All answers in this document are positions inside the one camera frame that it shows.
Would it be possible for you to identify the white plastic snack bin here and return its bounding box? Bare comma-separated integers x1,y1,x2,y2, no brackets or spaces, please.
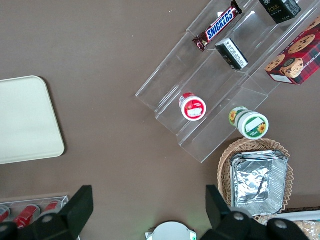
281,208,320,222

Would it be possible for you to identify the red lid yogurt cup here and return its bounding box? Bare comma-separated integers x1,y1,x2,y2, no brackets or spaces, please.
178,92,208,122

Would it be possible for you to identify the red cola bottle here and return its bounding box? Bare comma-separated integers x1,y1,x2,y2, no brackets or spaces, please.
40,199,63,214
12,203,41,230
0,204,12,224

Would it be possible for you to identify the beige plastic tray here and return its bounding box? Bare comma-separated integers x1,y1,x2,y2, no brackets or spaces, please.
0,75,66,166

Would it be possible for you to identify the green lid yogurt cup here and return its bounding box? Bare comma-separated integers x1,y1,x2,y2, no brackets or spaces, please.
228,106,270,140

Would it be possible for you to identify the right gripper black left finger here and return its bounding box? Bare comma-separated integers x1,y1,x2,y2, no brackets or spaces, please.
17,185,95,240

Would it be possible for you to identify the red tartan cookie box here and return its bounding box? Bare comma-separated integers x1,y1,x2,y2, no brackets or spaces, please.
264,16,320,86

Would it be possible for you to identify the small black box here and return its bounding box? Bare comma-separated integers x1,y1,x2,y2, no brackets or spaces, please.
215,37,249,71
258,0,303,25

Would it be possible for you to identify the stack of foil trays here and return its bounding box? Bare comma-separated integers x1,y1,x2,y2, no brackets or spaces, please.
229,150,291,218

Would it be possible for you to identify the light wicker basket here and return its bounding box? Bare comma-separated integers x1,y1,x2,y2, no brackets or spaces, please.
217,137,295,224

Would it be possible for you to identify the clear acrylic stepped shelf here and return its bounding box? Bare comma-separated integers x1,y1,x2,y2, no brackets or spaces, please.
135,0,320,164

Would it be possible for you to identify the clear cracker bag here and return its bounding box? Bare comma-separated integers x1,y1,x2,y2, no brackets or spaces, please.
291,219,320,240

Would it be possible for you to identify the snickers chocolate bar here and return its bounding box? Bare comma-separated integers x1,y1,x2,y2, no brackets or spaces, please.
191,0,244,53

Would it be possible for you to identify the clear acrylic bottle rack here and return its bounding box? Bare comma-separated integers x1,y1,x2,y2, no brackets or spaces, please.
0,194,71,240

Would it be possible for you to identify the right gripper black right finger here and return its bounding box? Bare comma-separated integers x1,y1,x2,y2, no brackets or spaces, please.
200,184,268,240

